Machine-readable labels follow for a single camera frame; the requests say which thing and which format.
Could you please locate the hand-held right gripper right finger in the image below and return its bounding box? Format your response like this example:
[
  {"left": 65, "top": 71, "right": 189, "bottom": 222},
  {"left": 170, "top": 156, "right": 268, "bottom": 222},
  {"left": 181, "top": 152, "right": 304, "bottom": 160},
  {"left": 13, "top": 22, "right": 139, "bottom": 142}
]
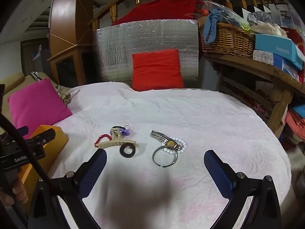
[{"left": 203, "top": 149, "right": 282, "bottom": 229}]

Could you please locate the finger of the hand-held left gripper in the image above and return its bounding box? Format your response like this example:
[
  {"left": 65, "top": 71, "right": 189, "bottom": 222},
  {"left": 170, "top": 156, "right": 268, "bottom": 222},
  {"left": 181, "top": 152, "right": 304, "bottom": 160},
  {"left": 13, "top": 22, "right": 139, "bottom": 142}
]
[
  {"left": 26, "top": 128, "right": 56, "bottom": 148},
  {"left": 14, "top": 126, "right": 29, "bottom": 138}
]

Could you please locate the red bead bracelet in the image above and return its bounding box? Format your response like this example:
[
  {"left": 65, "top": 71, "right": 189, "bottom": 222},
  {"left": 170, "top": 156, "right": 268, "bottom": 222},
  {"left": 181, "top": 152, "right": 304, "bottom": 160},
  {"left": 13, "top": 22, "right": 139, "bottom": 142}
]
[{"left": 94, "top": 135, "right": 113, "bottom": 148}]

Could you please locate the silver bangle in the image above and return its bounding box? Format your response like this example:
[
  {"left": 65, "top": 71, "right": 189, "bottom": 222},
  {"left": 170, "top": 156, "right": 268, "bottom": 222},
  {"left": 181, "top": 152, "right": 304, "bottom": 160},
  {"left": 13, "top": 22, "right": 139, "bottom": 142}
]
[{"left": 152, "top": 146, "right": 179, "bottom": 167}]

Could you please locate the white textured blanket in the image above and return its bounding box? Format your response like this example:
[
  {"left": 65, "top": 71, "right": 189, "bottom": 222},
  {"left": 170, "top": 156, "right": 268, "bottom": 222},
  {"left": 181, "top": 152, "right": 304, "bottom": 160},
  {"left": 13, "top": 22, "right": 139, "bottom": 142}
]
[{"left": 22, "top": 82, "right": 292, "bottom": 229}]

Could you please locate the blue cardboard box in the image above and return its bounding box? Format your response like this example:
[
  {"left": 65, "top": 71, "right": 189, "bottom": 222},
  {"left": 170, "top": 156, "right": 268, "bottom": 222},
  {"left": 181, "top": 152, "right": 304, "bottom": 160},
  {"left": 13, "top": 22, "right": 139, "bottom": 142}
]
[{"left": 254, "top": 34, "right": 305, "bottom": 70}]

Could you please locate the orange cardboard box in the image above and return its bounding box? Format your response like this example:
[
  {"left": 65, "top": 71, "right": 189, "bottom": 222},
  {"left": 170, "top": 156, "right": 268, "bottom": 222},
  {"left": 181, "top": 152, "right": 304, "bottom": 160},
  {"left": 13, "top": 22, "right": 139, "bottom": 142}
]
[{"left": 18, "top": 125, "right": 69, "bottom": 196}]

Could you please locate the beige crumpled cloth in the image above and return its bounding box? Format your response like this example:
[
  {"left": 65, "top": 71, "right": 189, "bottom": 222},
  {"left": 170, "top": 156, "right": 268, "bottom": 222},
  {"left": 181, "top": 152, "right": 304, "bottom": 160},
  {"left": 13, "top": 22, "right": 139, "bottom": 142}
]
[{"left": 54, "top": 83, "right": 80, "bottom": 105}]

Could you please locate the thick black hair band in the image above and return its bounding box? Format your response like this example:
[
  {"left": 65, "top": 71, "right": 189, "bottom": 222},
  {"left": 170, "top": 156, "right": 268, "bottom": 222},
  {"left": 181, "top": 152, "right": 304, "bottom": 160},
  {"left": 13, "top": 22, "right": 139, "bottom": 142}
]
[{"left": 120, "top": 144, "right": 137, "bottom": 158}]

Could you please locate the black cable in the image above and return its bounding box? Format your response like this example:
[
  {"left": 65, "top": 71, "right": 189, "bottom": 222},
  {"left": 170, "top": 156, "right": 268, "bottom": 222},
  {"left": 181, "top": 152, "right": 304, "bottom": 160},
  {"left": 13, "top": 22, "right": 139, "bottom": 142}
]
[{"left": 0, "top": 113, "right": 62, "bottom": 210}]

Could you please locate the person's left hand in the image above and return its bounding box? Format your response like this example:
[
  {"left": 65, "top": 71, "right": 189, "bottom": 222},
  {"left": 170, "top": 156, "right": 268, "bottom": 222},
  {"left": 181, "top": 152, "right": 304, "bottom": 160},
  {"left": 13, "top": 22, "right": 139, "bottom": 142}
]
[{"left": 0, "top": 178, "right": 28, "bottom": 206}]

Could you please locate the pink pillow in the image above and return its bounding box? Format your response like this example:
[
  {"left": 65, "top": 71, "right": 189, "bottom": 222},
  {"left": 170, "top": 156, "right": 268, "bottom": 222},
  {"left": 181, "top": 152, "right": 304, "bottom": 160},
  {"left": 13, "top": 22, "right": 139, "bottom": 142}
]
[{"left": 8, "top": 78, "right": 73, "bottom": 126}]

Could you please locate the wooden stair railing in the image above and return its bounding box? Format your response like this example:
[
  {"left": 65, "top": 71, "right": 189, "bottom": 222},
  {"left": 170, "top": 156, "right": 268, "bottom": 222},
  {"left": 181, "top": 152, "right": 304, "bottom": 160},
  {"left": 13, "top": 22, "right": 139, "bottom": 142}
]
[{"left": 89, "top": 0, "right": 286, "bottom": 29}]

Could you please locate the silver foil insulation mat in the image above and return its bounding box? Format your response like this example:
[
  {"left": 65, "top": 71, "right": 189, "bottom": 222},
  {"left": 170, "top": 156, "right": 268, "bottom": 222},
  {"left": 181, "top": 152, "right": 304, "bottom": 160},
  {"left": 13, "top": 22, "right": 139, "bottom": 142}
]
[{"left": 95, "top": 19, "right": 199, "bottom": 89}]

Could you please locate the red pillow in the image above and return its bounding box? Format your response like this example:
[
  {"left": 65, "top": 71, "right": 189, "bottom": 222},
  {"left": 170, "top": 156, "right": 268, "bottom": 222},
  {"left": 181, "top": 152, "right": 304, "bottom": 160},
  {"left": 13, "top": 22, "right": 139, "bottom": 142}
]
[{"left": 132, "top": 49, "right": 185, "bottom": 91}]

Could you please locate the wicker basket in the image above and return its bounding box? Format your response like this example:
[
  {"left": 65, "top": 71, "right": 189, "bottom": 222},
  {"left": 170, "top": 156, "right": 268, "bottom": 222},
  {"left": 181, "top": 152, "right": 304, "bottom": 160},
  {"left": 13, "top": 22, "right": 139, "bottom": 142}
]
[{"left": 198, "top": 22, "right": 255, "bottom": 59}]

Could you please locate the blue cloth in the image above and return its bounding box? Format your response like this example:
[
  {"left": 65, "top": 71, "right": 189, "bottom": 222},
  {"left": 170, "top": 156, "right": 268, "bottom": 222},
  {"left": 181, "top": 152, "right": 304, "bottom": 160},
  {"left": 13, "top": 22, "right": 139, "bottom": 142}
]
[{"left": 205, "top": 9, "right": 241, "bottom": 44}]

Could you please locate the clear plastic bag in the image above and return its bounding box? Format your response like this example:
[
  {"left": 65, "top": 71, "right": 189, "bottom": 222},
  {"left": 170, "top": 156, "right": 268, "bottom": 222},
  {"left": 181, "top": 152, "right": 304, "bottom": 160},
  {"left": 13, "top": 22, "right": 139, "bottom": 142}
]
[{"left": 198, "top": 0, "right": 253, "bottom": 29}]

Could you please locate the white patterned box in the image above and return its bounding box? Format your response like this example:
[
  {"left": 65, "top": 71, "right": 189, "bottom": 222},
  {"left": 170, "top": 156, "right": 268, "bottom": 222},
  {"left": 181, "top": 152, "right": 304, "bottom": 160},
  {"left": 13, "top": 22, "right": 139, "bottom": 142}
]
[{"left": 253, "top": 50, "right": 274, "bottom": 65}]

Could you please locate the purple bead bracelet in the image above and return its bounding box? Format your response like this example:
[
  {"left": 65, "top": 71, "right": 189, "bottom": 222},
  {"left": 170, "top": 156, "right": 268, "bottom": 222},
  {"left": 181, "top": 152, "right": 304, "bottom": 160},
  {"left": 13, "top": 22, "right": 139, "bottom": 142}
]
[{"left": 110, "top": 128, "right": 130, "bottom": 136}]

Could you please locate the silver wrist watch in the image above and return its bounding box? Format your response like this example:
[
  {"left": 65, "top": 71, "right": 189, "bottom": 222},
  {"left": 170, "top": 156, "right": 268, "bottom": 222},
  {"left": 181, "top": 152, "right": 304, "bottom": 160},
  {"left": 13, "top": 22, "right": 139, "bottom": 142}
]
[{"left": 151, "top": 130, "right": 183, "bottom": 151}]

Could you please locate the wooden cabinet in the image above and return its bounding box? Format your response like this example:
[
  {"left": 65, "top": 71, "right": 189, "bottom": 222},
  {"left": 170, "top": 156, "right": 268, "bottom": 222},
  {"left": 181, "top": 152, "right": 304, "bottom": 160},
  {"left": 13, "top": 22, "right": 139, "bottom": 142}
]
[{"left": 48, "top": 0, "right": 96, "bottom": 86}]

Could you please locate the red cloth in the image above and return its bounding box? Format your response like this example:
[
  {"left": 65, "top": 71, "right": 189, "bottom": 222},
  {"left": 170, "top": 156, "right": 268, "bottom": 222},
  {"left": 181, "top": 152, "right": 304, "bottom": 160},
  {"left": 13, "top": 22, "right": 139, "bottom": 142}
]
[{"left": 112, "top": 0, "right": 205, "bottom": 26}]

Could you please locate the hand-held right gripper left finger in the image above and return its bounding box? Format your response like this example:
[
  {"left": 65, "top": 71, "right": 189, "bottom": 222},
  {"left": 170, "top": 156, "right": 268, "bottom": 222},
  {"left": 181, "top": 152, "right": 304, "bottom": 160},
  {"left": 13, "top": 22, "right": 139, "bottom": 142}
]
[{"left": 29, "top": 148, "right": 108, "bottom": 229}]

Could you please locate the white bead bracelet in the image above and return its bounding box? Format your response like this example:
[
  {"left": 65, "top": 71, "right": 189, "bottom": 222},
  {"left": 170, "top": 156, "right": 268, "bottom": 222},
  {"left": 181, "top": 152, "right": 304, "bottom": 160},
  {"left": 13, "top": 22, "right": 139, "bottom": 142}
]
[{"left": 163, "top": 137, "right": 187, "bottom": 154}]

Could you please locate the beige hair claw clip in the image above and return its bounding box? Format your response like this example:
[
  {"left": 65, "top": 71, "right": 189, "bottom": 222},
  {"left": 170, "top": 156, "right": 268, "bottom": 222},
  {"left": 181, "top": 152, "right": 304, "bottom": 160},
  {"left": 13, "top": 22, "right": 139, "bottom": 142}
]
[{"left": 98, "top": 128, "right": 140, "bottom": 149}]

